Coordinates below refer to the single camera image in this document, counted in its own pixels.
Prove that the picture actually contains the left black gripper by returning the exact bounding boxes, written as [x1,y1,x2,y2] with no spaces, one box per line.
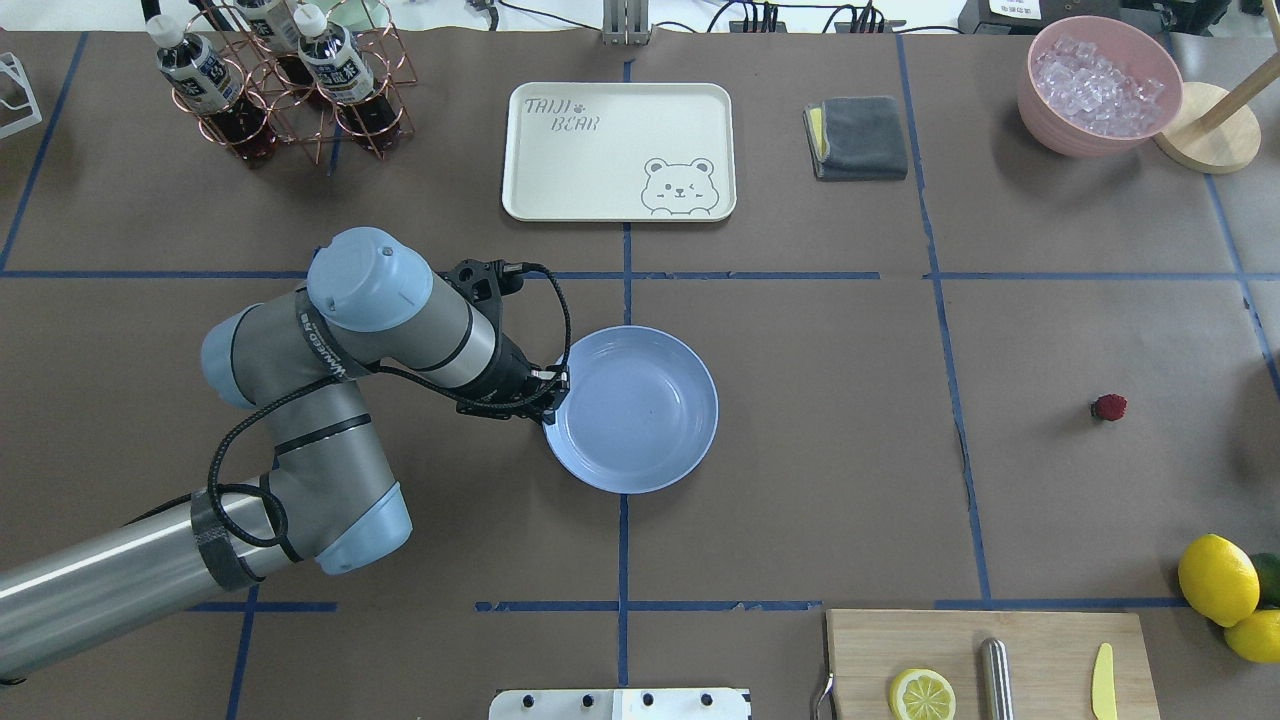
[445,259,570,425]

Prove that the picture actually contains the blue plate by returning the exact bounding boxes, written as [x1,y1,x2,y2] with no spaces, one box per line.
[543,325,721,495]

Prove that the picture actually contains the red strawberry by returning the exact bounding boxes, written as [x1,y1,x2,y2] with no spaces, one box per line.
[1089,393,1128,421]

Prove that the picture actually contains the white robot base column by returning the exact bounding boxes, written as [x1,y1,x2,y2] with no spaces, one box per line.
[488,687,753,719]

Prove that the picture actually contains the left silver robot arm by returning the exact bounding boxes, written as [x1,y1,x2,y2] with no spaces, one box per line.
[1,227,570,687]

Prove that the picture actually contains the cream bear tray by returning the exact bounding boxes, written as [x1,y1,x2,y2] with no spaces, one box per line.
[500,82,737,223]

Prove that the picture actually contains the grey folded cloth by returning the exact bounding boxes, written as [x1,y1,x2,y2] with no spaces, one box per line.
[803,96,908,181]

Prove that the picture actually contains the dark drink bottle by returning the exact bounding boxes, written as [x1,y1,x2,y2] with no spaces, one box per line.
[233,1,328,110]
[293,3,401,154]
[145,14,276,163]

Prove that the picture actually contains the lemon half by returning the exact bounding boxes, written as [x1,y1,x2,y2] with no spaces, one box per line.
[887,667,957,720]

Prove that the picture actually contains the wooden cutting board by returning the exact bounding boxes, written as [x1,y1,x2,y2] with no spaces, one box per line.
[826,610,1162,720]

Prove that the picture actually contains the pink bowl of ice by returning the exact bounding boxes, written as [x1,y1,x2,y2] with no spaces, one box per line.
[1018,15,1183,158]

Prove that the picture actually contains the white cup rack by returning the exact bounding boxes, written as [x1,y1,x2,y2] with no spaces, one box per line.
[1,53,44,138]

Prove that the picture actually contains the yellow plastic knife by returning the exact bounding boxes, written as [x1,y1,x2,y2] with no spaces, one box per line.
[1091,642,1117,720]

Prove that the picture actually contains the large yellow lemon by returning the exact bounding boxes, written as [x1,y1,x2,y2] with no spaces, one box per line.
[1178,534,1261,628]

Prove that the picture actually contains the green lime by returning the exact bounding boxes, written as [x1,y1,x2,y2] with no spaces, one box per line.
[1249,552,1280,609]

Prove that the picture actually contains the small yellow lemon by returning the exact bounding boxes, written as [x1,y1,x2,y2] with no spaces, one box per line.
[1222,609,1280,664]

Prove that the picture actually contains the black wrist cable left arm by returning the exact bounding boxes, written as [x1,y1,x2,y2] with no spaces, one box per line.
[206,263,572,561]

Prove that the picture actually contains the aluminium frame post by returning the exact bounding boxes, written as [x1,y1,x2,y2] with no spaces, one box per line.
[602,0,652,46]

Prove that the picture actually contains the copper wire bottle rack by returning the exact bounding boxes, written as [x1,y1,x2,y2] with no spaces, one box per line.
[173,1,419,168]

